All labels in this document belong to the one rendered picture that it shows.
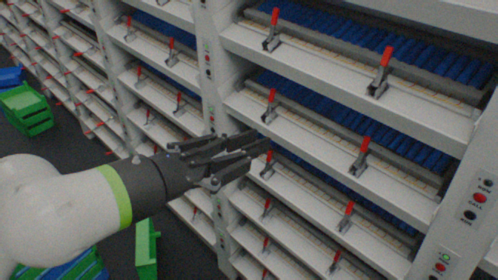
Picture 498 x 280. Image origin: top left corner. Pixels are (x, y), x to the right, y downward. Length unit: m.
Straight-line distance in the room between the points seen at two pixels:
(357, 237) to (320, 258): 0.22
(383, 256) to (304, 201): 0.24
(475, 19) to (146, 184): 0.50
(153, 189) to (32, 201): 0.14
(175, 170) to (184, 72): 0.68
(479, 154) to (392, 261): 0.39
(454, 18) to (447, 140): 0.20
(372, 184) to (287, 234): 0.45
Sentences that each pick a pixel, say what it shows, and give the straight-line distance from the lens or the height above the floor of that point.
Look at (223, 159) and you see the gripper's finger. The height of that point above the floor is 1.10.
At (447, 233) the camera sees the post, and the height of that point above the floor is 0.94.
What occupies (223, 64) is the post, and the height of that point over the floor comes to 1.05.
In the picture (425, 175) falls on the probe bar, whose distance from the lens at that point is 0.82.
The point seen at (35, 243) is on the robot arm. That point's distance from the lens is 0.48.
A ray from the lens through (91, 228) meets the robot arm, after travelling 0.49.
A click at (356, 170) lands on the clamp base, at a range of 0.81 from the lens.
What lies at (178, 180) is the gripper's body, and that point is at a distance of 0.55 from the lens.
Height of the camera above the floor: 1.50
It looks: 38 degrees down
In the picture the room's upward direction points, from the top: straight up
